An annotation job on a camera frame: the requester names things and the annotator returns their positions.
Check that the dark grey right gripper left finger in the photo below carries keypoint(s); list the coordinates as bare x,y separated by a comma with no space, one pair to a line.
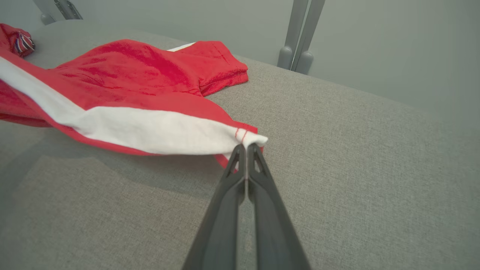
221,225

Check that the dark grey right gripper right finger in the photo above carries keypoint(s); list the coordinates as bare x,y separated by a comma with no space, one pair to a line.
273,232

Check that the red shorts white stripe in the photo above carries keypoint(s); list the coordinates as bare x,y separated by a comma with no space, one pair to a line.
142,78

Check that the grey fabric sofa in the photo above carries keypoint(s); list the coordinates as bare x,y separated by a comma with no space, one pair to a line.
356,168

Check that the grey metal double post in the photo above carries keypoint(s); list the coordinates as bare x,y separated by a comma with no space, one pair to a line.
300,33

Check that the grey metal slanted frame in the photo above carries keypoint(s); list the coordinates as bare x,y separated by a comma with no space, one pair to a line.
56,9

